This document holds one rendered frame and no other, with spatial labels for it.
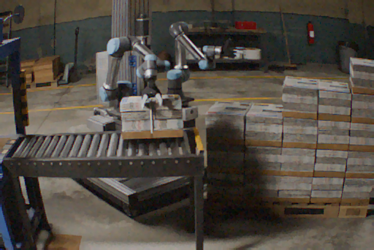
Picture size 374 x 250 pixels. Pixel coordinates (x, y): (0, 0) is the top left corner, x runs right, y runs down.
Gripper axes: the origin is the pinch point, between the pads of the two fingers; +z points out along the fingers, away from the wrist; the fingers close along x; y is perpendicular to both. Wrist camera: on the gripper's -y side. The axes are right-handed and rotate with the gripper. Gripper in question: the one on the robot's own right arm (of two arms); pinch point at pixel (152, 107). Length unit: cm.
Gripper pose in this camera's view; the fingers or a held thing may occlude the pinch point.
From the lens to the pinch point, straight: 284.5
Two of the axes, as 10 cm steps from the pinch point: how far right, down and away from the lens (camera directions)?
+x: -10.0, 0.6, -0.4
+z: 0.7, 9.5, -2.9
